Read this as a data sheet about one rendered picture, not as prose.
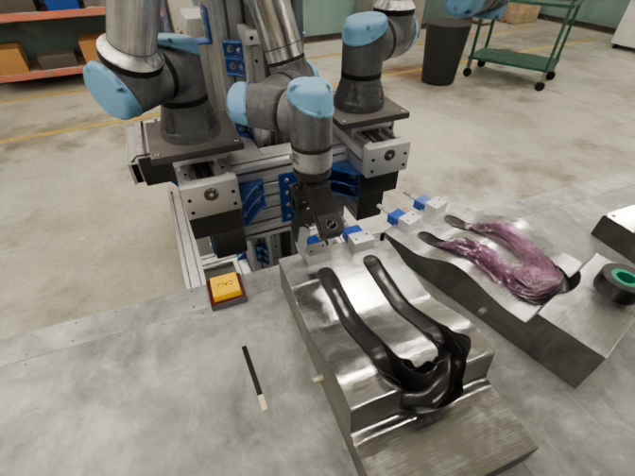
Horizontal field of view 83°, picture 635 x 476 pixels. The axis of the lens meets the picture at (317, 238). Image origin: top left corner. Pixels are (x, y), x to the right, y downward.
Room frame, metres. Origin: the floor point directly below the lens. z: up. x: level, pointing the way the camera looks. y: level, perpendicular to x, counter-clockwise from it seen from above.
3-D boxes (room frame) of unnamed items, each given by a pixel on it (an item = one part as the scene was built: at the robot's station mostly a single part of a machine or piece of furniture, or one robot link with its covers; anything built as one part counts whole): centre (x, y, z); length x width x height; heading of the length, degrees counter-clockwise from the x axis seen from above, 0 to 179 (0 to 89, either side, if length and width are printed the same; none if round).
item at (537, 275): (0.59, -0.42, 0.90); 0.26 x 0.18 x 0.08; 38
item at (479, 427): (0.38, -0.12, 0.87); 0.50 x 0.26 x 0.14; 21
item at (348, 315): (0.40, -0.13, 0.92); 0.35 x 0.16 x 0.09; 21
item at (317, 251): (0.62, 0.02, 0.89); 0.13 x 0.05 x 0.05; 21
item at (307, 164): (0.60, 0.01, 1.13); 0.08 x 0.08 x 0.05
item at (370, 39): (1.09, -0.13, 1.20); 0.13 x 0.12 x 0.14; 139
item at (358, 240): (0.66, -0.08, 0.89); 0.13 x 0.05 x 0.05; 21
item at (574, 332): (0.59, -0.43, 0.86); 0.50 x 0.26 x 0.11; 38
